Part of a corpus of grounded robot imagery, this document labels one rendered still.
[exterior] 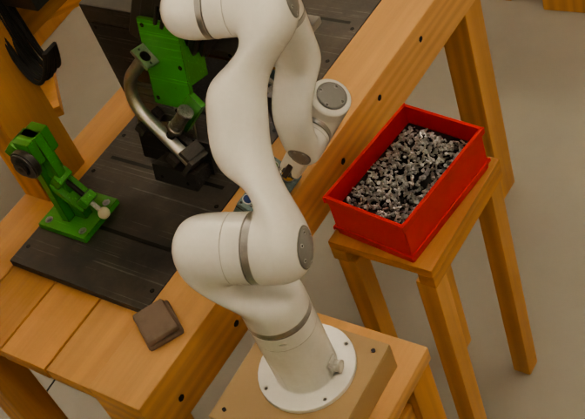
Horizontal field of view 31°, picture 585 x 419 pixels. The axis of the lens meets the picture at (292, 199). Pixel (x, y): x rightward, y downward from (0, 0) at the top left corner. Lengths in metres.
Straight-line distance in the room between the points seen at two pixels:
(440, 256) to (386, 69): 0.54
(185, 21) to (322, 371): 0.67
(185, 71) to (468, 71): 1.01
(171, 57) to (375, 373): 0.83
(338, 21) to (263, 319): 1.16
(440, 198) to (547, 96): 1.53
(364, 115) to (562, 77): 1.40
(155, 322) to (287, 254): 0.59
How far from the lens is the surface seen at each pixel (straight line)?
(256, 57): 1.68
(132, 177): 2.57
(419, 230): 2.25
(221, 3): 1.70
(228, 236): 1.70
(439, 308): 2.37
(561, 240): 3.31
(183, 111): 2.37
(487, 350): 3.09
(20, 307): 2.47
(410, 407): 2.14
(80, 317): 2.36
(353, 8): 2.80
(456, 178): 2.31
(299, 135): 2.01
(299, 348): 1.88
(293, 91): 1.99
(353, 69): 2.61
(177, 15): 1.73
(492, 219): 2.52
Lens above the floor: 2.52
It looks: 44 degrees down
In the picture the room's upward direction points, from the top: 22 degrees counter-clockwise
